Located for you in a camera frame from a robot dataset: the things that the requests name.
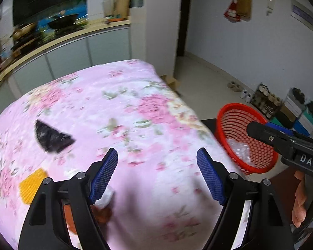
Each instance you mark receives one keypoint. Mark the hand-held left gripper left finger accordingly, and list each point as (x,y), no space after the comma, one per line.
(104,174)

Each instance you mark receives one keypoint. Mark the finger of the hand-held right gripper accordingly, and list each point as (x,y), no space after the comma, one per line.
(263,134)

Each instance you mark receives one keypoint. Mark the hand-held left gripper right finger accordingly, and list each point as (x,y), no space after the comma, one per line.
(211,177)

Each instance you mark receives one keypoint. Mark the clear plastic bag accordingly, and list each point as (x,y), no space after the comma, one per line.
(240,151)

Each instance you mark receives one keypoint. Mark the red plastic basket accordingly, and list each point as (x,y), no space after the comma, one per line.
(229,119)

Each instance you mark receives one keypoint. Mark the person's right hand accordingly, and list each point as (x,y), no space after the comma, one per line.
(299,200)

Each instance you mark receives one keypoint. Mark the crumpled white plastic bag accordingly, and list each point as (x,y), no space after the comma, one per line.
(105,199)

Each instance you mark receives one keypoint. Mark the shoe rack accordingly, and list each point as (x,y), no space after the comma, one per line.
(266,100)

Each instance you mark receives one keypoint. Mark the crumpled brown paper bag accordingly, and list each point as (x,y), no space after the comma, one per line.
(104,216)

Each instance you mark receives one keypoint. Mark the white shoes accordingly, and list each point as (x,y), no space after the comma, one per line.
(246,95)

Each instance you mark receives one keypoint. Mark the stacked storage boxes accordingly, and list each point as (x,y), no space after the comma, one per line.
(300,112)

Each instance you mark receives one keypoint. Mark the grey slippers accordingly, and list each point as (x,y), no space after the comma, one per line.
(233,86)

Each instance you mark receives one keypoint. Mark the small black plastic bag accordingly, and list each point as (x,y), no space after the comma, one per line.
(52,138)

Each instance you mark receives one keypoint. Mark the pink floral tablecloth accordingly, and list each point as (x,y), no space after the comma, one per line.
(146,104)

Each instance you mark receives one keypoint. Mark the cardboard box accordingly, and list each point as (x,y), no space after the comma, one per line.
(170,83)

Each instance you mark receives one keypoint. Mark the red hanging bag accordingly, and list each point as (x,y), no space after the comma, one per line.
(232,10)

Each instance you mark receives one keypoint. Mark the grey kitchen cabinets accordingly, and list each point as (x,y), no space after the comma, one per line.
(107,47)

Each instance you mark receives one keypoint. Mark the beige kitchen counter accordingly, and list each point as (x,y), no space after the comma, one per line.
(67,37)

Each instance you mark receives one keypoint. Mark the black wok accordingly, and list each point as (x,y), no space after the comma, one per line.
(64,20)

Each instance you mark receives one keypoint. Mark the golden cooking pot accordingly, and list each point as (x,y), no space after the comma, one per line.
(24,30)

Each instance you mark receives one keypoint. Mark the white plastic bottle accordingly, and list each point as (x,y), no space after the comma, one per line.
(107,7)

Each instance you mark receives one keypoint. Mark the framed wall sign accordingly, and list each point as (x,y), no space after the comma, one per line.
(302,14)

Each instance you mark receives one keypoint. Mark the white wall hook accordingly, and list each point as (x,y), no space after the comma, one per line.
(270,4)

